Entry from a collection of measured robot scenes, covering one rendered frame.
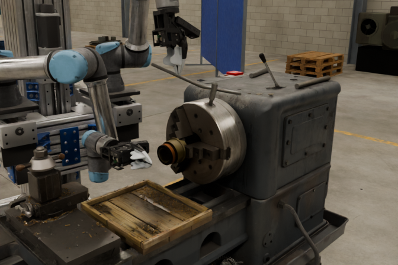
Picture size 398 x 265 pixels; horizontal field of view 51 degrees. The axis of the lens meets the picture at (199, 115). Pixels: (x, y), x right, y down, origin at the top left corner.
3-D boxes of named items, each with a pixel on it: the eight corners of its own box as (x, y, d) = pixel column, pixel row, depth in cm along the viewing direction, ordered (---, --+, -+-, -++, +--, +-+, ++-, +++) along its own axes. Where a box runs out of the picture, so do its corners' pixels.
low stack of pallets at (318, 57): (308, 68, 1015) (310, 50, 1003) (343, 73, 962) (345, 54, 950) (283, 75, 922) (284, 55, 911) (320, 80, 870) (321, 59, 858)
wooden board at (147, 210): (147, 187, 170) (147, 178, 169) (212, 220, 145) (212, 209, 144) (80, 213, 149) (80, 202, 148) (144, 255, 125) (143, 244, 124)
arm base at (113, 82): (88, 88, 210) (87, 68, 207) (115, 85, 219) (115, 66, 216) (102, 94, 199) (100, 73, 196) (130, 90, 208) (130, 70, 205)
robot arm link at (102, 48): (95, 68, 210) (93, 41, 206) (122, 67, 214) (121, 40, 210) (96, 72, 199) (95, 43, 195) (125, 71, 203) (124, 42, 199)
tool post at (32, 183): (53, 190, 132) (50, 160, 129) (64, 197, 127) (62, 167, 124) (29, 197, 127) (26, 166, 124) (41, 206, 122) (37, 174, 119)
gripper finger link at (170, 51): (161, 76, 140) (159, 48, 138) (175, 74, 144) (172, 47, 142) (167, 76, 137) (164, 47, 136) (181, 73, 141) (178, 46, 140)
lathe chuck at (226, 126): (176, 152, 179) (190, 85, 166) (229, 193, 161) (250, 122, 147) (160, 157, 173) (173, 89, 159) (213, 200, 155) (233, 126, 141)
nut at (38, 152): (44, 154, 126) (43, 142, 125) (50, 157, 123) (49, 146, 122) (31, 157, 123) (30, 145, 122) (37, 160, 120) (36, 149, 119)
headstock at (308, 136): (256, 138, 232) (260, 68, 221) (337, 161, 200) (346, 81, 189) (177, 167, 191) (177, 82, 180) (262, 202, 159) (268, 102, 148)
